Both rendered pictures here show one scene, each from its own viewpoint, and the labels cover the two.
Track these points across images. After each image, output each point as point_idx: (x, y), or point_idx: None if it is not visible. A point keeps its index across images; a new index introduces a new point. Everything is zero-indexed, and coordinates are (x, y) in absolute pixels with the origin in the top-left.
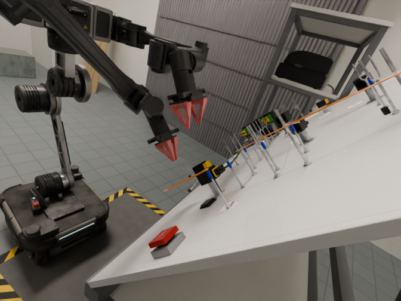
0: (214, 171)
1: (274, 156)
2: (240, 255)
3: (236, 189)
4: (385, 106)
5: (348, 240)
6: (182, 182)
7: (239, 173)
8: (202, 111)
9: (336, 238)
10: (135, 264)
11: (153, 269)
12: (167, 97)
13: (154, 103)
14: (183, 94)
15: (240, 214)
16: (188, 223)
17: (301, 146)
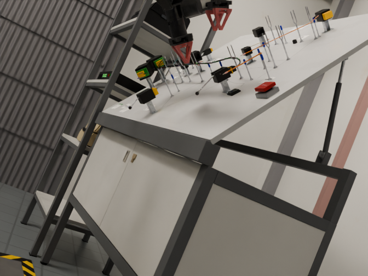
0: (231, 68)
1: (231, 74)
2: (324, 69)
3: (244, 82)
4: (294, 39)
5: (351, 53)
6: (242, 63)
7: (208, 88)
8: (220, 21)
9: (349, 53)
10: (252, 108)
11: (281, 95)
12: (216, 1)
13: (199, 3)
14: (231, 1)
15: (291, 73)
16: (244, 96)
17: (251, 64)
